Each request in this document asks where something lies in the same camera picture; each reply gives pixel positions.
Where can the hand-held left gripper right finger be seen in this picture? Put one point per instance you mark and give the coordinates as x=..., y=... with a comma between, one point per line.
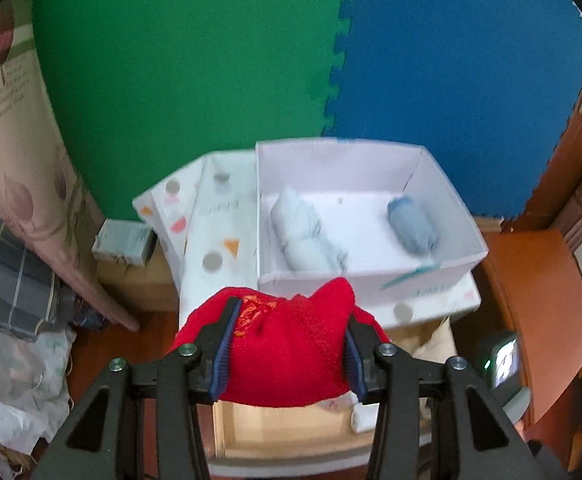
x=356, y=367

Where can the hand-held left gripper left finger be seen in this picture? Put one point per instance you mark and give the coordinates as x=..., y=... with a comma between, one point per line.
x=221, y=355

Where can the white sock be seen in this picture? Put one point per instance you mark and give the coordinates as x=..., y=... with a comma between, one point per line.
x=363, y=417

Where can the red underwear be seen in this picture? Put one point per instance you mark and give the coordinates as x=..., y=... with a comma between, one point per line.
x=281, y=355

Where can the grey fronted wooden drawer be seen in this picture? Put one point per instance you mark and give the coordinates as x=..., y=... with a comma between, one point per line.
x=271, y=425

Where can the white cardboard box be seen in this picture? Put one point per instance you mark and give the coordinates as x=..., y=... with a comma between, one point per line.
x=296, y=277

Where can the orange wooden furniture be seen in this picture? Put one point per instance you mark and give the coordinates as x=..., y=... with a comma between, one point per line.
x=536, y=310

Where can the cream cloth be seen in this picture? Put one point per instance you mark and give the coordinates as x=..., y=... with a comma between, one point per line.
x=433, y=342

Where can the white patterned cover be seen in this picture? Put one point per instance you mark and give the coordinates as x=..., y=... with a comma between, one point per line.
x=196, y=280

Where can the brown cardboard box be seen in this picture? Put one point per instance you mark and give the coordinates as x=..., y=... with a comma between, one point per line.
x=136, y=285

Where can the pale blue rolled cloth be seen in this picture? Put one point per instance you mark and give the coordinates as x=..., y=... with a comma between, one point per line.
x=313, y=255

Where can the small light blue box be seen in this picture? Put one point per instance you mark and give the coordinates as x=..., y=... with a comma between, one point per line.
x=121, y=240

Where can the grey blue rolled cloth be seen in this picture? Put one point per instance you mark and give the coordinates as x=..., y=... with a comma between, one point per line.
x=413, y=225

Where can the white rolled cloth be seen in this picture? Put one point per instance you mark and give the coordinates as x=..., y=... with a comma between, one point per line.
x=293, y=215

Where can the pale printed white sheet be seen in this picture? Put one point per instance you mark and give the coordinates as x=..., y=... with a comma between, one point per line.
x=16, y=380

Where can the grey plaid blanket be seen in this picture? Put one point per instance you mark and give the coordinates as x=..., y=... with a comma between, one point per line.
x=11, y=280

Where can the wooden door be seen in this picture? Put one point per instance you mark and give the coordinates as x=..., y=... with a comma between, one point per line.
x=581, y=135

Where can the pink floral quilt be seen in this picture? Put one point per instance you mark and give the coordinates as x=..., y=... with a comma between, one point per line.
x=26, y=160

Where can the green foam mat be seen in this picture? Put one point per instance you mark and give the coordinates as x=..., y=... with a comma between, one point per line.
x=181, y=60

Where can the blue foam mat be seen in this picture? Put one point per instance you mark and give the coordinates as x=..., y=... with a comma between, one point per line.
x=461, y=60

